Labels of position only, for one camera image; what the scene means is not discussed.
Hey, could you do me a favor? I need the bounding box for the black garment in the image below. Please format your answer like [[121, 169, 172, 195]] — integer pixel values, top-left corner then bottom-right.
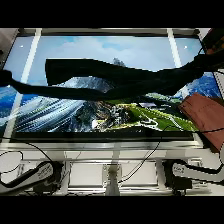
[[7, 57, 208, 102]]

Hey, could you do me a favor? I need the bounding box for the red-brown garment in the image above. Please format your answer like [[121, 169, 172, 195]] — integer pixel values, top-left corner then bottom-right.
[[177, 92, 224, 153]]

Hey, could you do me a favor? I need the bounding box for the black cable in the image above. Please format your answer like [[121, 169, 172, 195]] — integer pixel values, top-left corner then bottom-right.
[[0, 139, 56, 175], [118, 126, 224, 184]]

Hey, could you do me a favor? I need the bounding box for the silver frame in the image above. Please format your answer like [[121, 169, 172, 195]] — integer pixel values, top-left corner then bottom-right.
[[0, 28, 224, 196]]

